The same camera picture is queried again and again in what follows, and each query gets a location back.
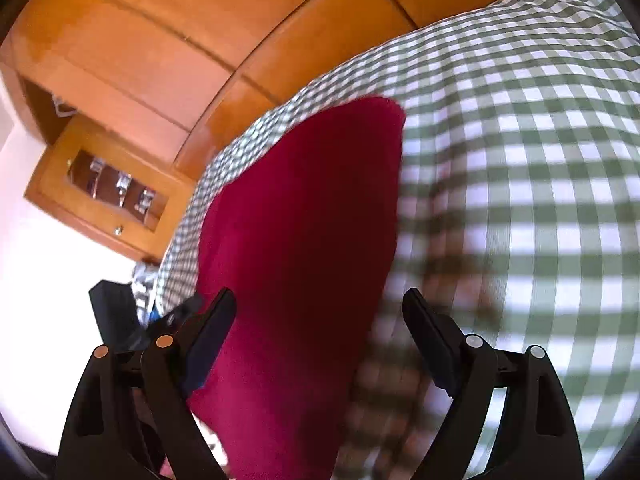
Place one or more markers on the wooden glass-door cabinet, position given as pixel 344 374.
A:
pixel 100 190

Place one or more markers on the magenta small garment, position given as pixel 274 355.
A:
pixel 300 260

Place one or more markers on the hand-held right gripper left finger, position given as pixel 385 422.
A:
pixel 210 342

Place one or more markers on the wooden headboard panel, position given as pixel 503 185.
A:
pixel 200 45

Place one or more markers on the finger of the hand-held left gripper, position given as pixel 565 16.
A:
pixel 177 315

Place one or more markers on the crumpled patterned cloth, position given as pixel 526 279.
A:
pixel 145 287

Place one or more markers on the green white checked blanket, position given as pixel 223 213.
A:
pixel 525 185

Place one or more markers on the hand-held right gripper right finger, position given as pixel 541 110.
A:
pixel 436 347

